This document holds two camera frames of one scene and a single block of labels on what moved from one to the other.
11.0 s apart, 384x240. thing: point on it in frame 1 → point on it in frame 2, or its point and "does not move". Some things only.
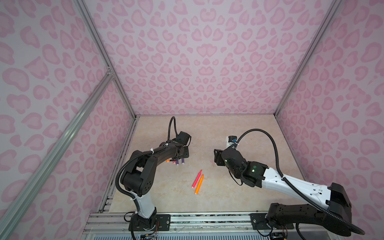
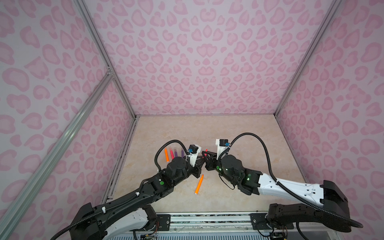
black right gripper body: (221, 161) → (217, 166)
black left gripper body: (186, 152) → (195, 170)
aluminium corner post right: (334, 8) does not move
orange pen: (199, 184) does not move
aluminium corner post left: (101, 45) does not move
